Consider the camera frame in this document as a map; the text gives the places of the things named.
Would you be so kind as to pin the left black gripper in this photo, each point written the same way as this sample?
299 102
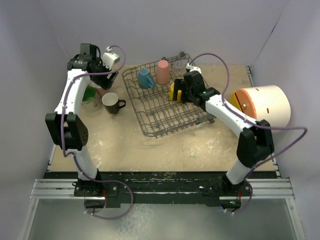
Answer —
105 83

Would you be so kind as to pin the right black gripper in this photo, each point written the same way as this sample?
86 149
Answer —
180 84

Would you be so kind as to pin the pink mug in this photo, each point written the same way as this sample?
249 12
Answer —
100 91

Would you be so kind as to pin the black mug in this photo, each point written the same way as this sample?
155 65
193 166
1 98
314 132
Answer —
112 103

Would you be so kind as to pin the white cat mug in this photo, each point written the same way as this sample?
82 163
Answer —
90 100

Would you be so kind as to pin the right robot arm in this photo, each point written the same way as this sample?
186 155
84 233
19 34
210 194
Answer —
255 140

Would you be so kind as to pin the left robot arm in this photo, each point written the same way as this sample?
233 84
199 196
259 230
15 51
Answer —
64 124

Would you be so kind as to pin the clear glass cup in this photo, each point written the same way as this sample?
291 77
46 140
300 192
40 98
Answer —
179 67

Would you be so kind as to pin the pink tumbler cup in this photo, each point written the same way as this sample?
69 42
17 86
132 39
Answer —
163 72

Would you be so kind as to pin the blue mug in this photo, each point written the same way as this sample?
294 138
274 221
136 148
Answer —
145 79

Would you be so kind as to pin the orange and yellow lid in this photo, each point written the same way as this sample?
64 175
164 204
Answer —
242 100

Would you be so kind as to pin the white cylinder container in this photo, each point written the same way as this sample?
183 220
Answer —
271 104

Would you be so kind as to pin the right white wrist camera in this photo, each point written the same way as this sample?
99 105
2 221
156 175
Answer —
192 68

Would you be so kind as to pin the grey wire dish rack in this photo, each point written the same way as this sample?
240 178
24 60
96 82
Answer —
157 115

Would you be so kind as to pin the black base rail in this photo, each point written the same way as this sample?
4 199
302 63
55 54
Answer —
142 187

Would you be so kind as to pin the aluminium frame rail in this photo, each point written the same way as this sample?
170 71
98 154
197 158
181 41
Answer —
63 189

